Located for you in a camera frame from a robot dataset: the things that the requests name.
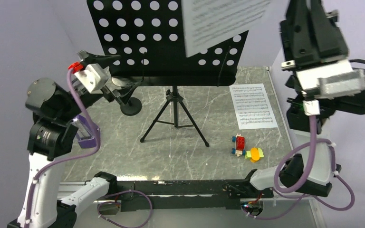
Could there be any green orange toy block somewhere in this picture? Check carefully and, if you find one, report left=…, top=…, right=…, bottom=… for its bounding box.
left=245, top=148, right=264, bottom=163

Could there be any sheet music page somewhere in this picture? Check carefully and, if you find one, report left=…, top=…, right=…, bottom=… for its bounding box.
left=230, top=84, right=278, bottom=130
left=181, top=0, right=272, bottom=57

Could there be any aluminium frame rail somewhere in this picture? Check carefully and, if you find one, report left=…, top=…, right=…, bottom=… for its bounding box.
left=31, top=179, right=327, bottom=228

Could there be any black desktop microphone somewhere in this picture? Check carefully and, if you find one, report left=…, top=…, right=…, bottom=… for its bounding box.
left=120, top=97, right=142, bottom=116

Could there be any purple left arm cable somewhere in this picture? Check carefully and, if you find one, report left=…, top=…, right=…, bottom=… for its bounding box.
left=23, top=68, right=154, bottom=228

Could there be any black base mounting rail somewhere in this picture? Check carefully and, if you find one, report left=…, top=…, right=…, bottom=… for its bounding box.
left=117, top=179, right=273, bottom=212

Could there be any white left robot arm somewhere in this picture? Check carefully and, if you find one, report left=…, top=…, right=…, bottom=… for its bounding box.
left=8, top=50, right=137, bottom=228

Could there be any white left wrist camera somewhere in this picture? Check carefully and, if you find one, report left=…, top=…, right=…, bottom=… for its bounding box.
left=68, top=62, right=110, bottom=93

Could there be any black tripod music stand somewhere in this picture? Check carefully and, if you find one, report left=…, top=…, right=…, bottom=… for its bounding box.
left=86, top=0, right=250, bottom=148

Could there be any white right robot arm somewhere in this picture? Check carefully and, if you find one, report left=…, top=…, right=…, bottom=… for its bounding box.
left=243, top=0, right=365, bottom=197

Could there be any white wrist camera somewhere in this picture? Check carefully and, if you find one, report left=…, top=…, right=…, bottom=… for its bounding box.
left=296, top=59, right=365, bottom=99
left=68, top=62, right=110, bottom=93

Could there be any purple metronome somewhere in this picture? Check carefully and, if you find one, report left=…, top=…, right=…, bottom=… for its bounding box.
left=72, top=114, right=97, bottom=149

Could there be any red toy block car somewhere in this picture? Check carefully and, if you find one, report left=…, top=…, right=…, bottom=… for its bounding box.
left=231, top=134, right=246, bottom=157

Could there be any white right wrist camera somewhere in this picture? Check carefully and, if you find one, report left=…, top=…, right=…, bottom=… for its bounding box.
left=296, top=59, right=365, bottom=99

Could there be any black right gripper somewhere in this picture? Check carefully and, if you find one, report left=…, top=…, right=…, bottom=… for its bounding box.
left=281, top=0, right=353, bottom=96

